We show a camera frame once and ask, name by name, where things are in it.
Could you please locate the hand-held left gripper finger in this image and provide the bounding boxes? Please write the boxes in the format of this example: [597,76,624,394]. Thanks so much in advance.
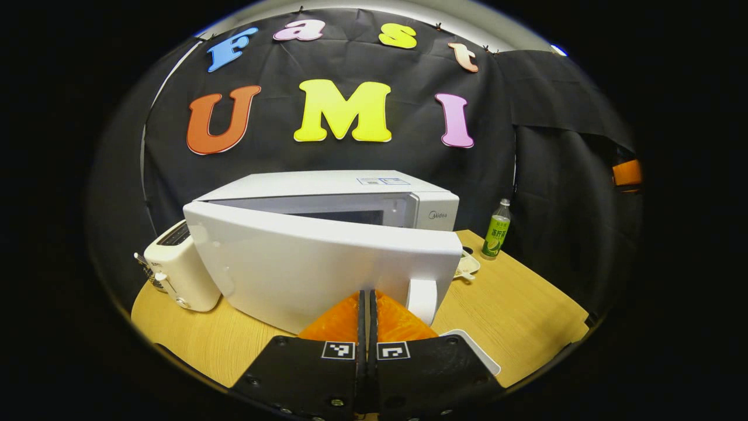
[367,289,506,419]
[229,289,368,421]

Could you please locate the white microwave oven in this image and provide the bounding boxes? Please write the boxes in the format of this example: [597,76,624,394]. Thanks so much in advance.
[183,170,463,335]

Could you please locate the small white ribbed tray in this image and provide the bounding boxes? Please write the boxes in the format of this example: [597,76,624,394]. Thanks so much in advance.
[439,329,502,377]

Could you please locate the divided white dish of beans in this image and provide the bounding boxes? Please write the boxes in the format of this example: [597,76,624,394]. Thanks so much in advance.
[453,251,482,281]

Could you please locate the green drink bottle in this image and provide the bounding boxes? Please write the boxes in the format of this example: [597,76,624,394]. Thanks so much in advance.
[480,199,512,261]

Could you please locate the white toaster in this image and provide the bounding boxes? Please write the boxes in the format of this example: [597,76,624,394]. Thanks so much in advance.
[143,220,223,312]

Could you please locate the small metal wire basket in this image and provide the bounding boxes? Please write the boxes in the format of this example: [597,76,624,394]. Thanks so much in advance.
[133,253,167,293]

